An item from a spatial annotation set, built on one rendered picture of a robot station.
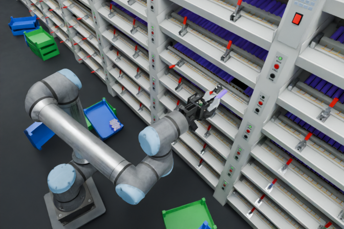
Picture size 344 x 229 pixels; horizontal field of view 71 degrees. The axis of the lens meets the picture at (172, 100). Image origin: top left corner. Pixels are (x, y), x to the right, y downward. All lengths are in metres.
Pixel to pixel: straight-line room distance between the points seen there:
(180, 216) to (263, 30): 1.30
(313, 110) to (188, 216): 1.13
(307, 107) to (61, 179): 1.25
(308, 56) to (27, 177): 1.93
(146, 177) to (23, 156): 1.54
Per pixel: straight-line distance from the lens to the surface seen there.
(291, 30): 0.86
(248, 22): 0.98
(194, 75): 1.27
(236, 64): 1.07
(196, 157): 1.80
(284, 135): 1.12
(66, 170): 1.52
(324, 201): 1.26
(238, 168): 1.42
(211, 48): 1.13
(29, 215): 1.98
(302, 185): 1.25
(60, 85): 1.14
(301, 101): 0.99
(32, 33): 3.31
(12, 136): 2.42
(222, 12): 1.03
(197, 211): 1.81
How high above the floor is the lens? 1.70
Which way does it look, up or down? 46 degrees down
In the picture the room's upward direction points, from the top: 3 degrees clockwise
